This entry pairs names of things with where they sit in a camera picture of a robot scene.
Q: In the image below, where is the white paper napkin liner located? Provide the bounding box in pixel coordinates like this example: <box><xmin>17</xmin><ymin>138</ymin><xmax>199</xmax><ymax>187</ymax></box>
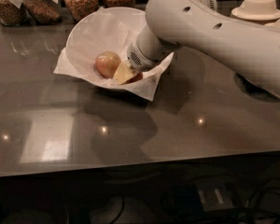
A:
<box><xmin>52</xmin><ymin>7</ymin><xmax>175</xmax><ymax>103</ymax></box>

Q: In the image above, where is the yellow-green apple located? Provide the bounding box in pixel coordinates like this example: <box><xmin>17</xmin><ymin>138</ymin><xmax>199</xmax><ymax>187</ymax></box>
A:
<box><xmin>95</xmin><ymin>51</ymin><xmax>121</xmax><ymax>78</ymax></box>

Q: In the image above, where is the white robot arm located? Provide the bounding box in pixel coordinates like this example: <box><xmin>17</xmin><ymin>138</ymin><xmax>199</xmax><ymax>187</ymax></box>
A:
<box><xmin>114</xmin><ymin>0</ymin><xmax>280</xmax><ymax>98</ymax></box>

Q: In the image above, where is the rear paper bowl stack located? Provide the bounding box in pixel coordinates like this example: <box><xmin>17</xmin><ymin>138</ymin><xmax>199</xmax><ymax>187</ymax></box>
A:
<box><xmin>231</xmin><ymin>0</ymin><xmax>280</xmax><ymax>22</ymax></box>

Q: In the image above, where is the red apple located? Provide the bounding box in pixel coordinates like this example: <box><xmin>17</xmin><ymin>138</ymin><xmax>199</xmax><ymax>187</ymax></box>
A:
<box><xmin>126</xmin><ymin>72</ymin><xmax>143</xmax><ymax>84</ymax></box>

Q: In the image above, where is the dark box under table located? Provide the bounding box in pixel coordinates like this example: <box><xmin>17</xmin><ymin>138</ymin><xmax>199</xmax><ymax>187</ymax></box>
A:
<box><xmin>172</xmin><ymin>181</ymin><xmax>238</xmax><ymax>220</ymax></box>

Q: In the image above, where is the black tray mat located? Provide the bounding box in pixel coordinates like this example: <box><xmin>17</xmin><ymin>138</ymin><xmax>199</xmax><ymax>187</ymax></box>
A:
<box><xmin>234</xmin><ymin>73</ymin><xmax>280</xmax><ymax>103</ymax></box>

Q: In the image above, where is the far left cereal jar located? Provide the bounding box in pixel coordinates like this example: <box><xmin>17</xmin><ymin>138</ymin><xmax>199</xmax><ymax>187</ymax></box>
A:
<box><xmin>0</xmin><ymin>0</ymin><xmax>27</xmax><ymax>26</ymax></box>

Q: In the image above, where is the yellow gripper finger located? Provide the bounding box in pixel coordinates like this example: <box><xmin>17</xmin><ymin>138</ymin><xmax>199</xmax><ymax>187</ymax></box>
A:
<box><xmin>113</xmin><ymin>61</ymin><xmax>138</xmax><ymax>85</ymax></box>

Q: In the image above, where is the black cable under table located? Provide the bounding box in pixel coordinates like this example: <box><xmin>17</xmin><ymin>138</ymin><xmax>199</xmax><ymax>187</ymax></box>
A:
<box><xmin>106</xmin><ymin>196</ymin><xmax>126</xmax><ymax>224</ymax></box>

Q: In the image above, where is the white bowl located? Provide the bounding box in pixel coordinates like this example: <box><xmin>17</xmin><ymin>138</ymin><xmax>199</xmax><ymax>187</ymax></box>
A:
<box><xmin>65</xmin><ymin>6</ymin><xmax>175</xmax><ymax>91</ymax></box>

